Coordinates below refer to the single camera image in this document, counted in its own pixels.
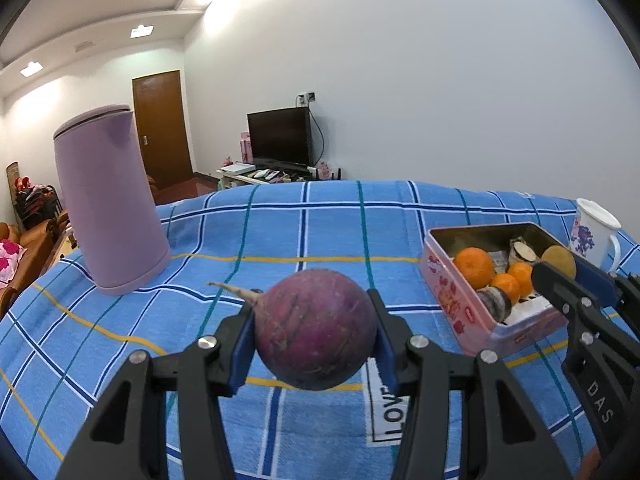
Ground short purple sugarcane piece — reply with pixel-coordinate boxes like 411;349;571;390
509;239;538;264

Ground white television stand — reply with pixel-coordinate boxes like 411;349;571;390
215;160;346;191

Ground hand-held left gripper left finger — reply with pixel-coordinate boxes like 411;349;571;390
55;302;263;480

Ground purple radish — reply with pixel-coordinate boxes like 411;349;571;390
207;268;379;392

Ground brown wooden door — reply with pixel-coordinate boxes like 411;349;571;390
132;70;194;188

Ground brown leather sofa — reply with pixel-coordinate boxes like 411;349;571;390
0;212;71;321

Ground person's right forearm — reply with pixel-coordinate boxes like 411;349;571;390
580;447;603;480

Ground long purple sugarcane piece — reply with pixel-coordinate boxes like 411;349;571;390
475;285;513;322

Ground blue plaid blanket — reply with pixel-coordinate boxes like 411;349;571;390
0;179;640;480

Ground dark cluttered rack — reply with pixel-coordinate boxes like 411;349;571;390
14;177;63;228

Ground orange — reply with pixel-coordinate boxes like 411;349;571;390
506;261;535;297
453;247;496;291
492;272;521;301

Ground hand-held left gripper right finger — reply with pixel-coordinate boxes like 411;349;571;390
366;287;573;480

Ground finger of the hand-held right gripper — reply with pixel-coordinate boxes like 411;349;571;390
531;260;610;363
573;255;640;346

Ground black television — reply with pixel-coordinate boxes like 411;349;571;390
247;106;315;166

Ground pink tin box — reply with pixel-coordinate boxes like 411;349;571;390
419;221;581;357

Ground purple electric kettle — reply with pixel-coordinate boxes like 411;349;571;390
53;104;172;297

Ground pink flowered cushion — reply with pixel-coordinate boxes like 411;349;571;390
0;239;27;285

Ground yellow-brown longan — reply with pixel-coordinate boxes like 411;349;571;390
541;245;577;278

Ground white cup blue flowers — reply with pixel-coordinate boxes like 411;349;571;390
569;198;623;275

